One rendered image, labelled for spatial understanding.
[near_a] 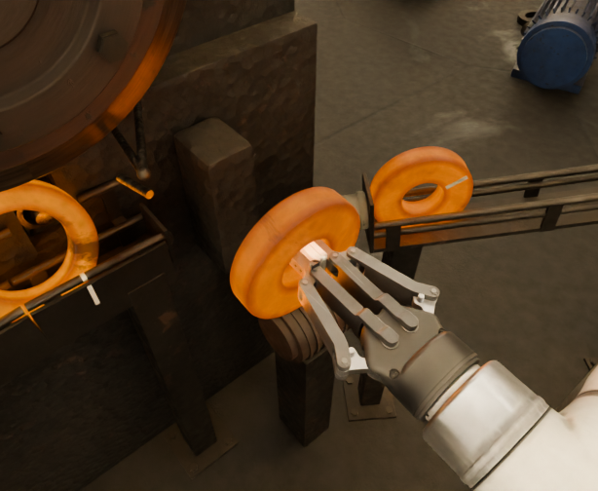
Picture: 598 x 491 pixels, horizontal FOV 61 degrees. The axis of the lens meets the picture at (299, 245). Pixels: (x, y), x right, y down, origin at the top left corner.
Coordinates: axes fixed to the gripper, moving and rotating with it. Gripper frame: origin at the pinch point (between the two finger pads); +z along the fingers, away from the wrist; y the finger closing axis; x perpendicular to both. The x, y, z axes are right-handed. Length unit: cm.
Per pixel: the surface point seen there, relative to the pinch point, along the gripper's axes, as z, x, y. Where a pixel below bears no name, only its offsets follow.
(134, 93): 22.5, 7.8, -4.7
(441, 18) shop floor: 129, -91, 210
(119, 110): 22.4, 6.5, -6.9
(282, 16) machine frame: 37.0, 1.1, 27.3
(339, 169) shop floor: 73, -88, 84
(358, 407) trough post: 1, -84, 24
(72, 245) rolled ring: 25.4, -11.9, -16.8
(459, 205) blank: 0.5, -15.4, 33.1
